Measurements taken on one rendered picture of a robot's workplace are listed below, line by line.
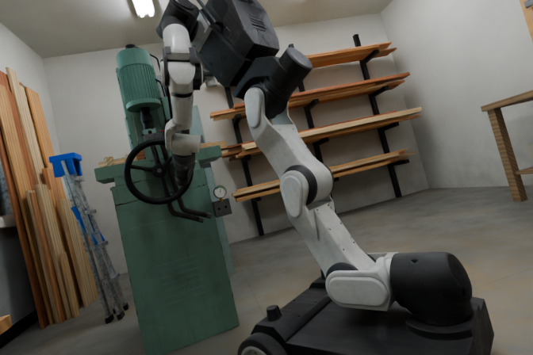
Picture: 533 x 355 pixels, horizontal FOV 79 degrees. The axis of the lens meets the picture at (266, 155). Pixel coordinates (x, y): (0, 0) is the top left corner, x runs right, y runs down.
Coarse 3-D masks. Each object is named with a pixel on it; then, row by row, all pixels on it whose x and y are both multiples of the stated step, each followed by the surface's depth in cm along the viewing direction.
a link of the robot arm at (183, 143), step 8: (176, 136) 116; (184, 136) 117; (192, 136) 117; (200, 136) 118; (176, 144) 116; (184, 144) 116; (192, 144) 116; (200, 144) 121; (176, 152) 118; (184, 152) 118; (192, 152) 123; (176, 160) 121; (184, 160) 121; (192, 160) 123
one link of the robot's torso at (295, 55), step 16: (288, 48) 111; (256, 64) 117; (272, 64) 112; (288, 64) 109; (304, 64) 109; (240, 80) 122; (256, 80) 127; (272, 80) 113; (288, 80) 112; (240, 96) 126; (288, 96) 117
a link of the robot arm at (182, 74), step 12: (168, 72) 101; (180, 72) 102; (192, 72) 103; (168, 84) 104; (180, 84) 101; (192, 84) 104; (180, 96) 103; (192, 96) 106; (180, 108) 106; (180, 120) 109
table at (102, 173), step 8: (200, 152) 165; (208, 152) 167; (216, 152) 168; (144, 160) 156; (160, 160) 150; (200, 160) 166; (208, 160) 175; (216, 160) 186; (96, 168) 149; (104, 168) 150; (112, 168) 151; (120, 168) 152; (96, 176) 149; (104, 176) 150; (112, 176) 151; (120, 176) 152
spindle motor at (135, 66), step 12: (132, 48) 170; (120, 60) 170; (132, 60) 169; (144, 60) 173; (120, 72) 173; (132, 72) 169; (144, 72) 171; (132, 84) 168; (144, 84) 170; (132, 96) 168; (144, 96) 169; (156, 96) 174; (132, 108) 170; (156, 108) 180
